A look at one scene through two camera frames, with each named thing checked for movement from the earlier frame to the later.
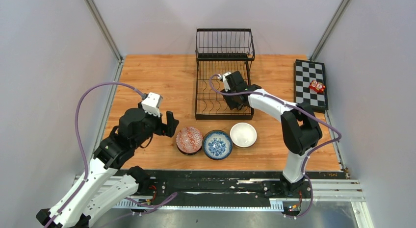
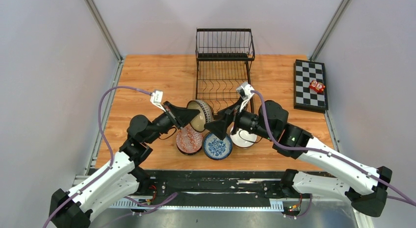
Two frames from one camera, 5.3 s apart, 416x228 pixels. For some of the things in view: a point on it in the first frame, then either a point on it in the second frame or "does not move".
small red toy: [317, 86] does not move
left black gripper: [169, 129] -> [179, 116]
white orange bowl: [243, 135] does not move
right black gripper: [232, 105] -> [228, 115]
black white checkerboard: [306, 71] does not move
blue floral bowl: [217, 144] does not move
